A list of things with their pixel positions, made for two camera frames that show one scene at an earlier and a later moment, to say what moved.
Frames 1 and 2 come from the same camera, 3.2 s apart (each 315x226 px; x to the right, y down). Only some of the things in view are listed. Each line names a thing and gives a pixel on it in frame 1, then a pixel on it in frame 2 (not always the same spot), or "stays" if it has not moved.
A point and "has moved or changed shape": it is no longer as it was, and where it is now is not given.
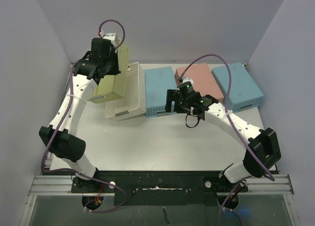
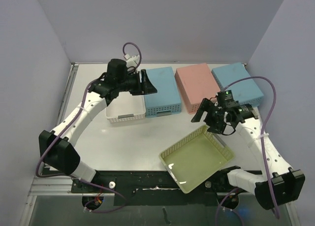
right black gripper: x=169 y=101 → x=208 y=114
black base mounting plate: x=159 y=187 stays
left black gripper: x=115 y=71 → x=146 y=88
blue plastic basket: x=244 y=92 stays
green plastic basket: x=112 y=87 has moved or changed shape
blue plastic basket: x=157 y=82 stays
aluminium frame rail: x=44 y=184 stays
